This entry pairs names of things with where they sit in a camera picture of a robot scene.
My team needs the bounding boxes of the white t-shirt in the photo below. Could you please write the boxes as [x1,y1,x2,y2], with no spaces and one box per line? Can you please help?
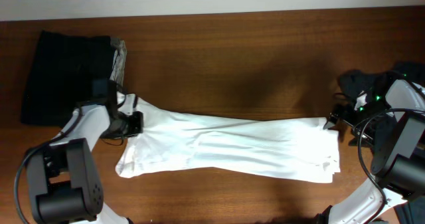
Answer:
[116,97,340,183]

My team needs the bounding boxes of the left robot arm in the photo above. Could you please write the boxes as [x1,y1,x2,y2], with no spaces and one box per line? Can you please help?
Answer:
[18,79,143,223]

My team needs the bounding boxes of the dark green garment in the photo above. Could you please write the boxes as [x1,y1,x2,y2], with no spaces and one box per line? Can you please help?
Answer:
[337,61,425,224]

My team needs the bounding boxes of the folded grey garment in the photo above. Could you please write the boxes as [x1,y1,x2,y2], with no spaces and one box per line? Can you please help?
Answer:
[110,37,128,86]

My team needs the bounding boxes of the folded black garment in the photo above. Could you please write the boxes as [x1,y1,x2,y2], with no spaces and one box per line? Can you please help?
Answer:
[21,31,116,127]

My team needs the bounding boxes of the right black cable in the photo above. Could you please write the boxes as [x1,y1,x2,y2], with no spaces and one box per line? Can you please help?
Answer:
[331,90,425,223]

